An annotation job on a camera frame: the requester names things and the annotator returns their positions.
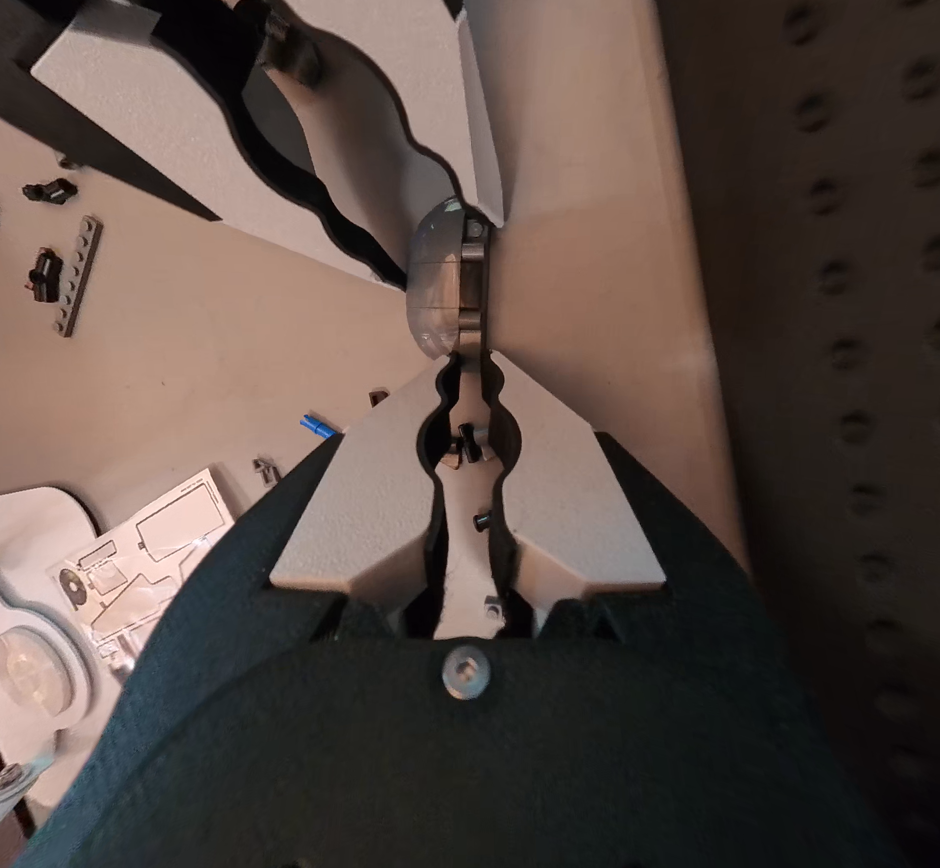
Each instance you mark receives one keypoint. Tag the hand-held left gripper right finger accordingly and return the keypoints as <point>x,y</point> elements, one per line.
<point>580,515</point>

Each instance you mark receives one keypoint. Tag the long grey lego plate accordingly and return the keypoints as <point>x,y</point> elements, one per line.
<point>78,273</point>

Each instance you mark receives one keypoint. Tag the grey domed lego assembly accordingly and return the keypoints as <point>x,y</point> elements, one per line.
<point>433,280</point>

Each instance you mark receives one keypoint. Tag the white stand base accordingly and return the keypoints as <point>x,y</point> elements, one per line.
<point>44,515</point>

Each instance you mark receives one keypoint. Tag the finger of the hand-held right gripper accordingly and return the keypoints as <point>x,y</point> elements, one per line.
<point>382,1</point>
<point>147,104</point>

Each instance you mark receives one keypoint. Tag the black angled technic connector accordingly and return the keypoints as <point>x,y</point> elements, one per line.
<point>50,191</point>

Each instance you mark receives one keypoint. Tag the black technic pin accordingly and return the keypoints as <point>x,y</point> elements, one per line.
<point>468,442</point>

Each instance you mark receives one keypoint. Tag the blue technic pin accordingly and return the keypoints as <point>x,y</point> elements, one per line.
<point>317,426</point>

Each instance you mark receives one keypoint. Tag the black connector with brown pin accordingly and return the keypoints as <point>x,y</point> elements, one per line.
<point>44,274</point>

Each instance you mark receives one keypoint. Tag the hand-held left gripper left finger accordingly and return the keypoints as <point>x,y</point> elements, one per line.
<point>352,515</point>

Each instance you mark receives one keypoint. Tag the lego sticker sheet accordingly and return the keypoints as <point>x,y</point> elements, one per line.
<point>176,530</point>

